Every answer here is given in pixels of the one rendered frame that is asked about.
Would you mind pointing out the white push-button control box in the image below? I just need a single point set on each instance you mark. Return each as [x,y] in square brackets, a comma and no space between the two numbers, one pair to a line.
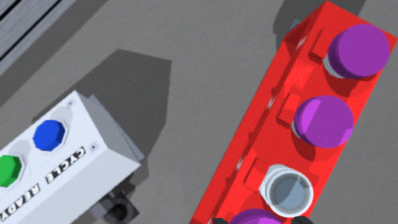
[81,153]

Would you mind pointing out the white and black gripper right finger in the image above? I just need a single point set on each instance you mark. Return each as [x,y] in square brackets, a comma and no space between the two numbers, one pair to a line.
[300,220]

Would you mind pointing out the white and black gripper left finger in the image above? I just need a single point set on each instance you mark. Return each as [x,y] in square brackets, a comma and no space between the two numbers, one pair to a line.
[219,221]

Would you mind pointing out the white tube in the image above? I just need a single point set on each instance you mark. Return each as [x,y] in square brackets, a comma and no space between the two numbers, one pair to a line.
[288,192]

